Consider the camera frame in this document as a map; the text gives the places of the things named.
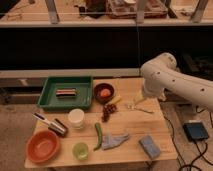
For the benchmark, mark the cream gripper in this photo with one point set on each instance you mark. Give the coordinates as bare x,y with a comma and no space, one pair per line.
140,96

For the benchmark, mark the dark red grape bunch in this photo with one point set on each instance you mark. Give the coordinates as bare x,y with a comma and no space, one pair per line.
107,111

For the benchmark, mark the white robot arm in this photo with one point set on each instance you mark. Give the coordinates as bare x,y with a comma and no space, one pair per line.
161,73

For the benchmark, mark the green plastic tray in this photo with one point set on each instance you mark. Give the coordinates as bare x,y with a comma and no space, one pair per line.
49,101

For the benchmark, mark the silver metal utensil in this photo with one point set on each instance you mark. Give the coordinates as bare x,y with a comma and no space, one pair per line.
132,107

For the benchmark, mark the yellow banana piece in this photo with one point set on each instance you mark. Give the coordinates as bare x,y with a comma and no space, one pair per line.
116,99

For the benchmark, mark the orange fruit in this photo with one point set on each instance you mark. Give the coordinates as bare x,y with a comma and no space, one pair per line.
105,93

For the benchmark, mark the dark brown bowl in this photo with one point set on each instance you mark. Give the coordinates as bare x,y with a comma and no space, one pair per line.
97,90

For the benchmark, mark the blue sponge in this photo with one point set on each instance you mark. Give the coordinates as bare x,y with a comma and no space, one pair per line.
150,147

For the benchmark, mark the grey cloth rag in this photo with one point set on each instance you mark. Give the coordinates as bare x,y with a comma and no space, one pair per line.
110,141

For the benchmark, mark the green chili pepper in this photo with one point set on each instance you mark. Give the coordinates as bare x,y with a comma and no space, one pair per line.
99,135

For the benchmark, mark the black foot pedal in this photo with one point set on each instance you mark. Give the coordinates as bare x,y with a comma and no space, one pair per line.
195,131

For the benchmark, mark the white plastic cup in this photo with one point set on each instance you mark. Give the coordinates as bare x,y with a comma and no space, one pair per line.
76,118

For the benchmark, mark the light green cup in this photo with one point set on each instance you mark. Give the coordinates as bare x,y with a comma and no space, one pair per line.
80,151

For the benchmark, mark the orange plastic bowl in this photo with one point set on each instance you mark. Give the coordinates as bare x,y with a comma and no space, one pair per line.
42,146

